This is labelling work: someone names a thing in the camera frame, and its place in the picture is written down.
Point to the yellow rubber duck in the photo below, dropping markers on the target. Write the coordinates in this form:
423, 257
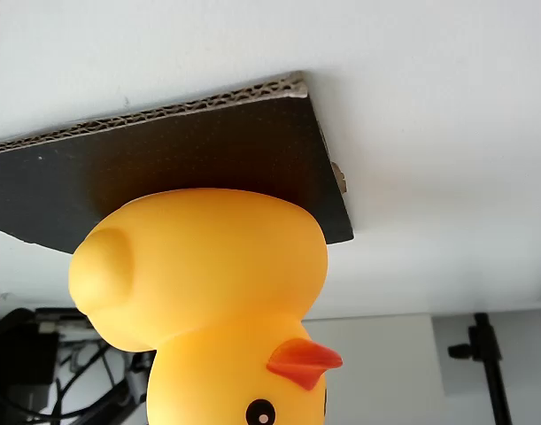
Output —
199, 274

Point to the black cardboard square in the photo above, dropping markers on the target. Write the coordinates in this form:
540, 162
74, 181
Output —
186, 150

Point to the black tripod pole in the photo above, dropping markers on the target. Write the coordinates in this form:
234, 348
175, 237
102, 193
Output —
489, 350

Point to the black box device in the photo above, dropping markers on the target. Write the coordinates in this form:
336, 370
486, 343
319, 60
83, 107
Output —
17, 354

